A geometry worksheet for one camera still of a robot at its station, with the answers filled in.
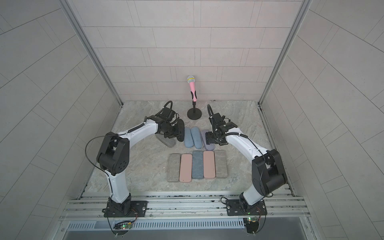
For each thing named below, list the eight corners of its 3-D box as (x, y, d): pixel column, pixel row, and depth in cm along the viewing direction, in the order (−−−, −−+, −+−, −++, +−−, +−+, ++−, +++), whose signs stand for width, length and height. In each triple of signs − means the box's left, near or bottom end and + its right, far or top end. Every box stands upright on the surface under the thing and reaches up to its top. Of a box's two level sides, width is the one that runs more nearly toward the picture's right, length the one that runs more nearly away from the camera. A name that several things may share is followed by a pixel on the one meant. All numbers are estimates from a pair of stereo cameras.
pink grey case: (203, 178, 82) (203, 176, 80) (202, 152, 92) (203, 150, 90) (215, 178, 82) (215, 176, 80) (213, 152, 92) (214, 150, 90)
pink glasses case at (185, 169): (179, 182, 81) (178, 180, 79) (181, 156, 91) (180, 154, 88) (191, 182, 81) (191, 180, 79) (192, 156, 91) (192, 154, 88)
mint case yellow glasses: (166, 182, 81) (165, 180, 79) (169, 156, 91) (169, 153, 88) (179, 182, 81) (178, 180, 79) (181, 156, 91) (180, 153, 88)
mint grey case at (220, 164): (216, 178, 83) (216, 176, 80) (214, 152, 92) (214, 150, 90) (227, 178, 83) (228, 176, 80) (224, 152, 92) (225, 150, 90)
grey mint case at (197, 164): (191, 178, 81) (191, 177, 80) (192, 152, 91) (192, 150, 90) (203, 178, 82) (203, 177, 80) (203, 152, 92) (203, 150, 90)
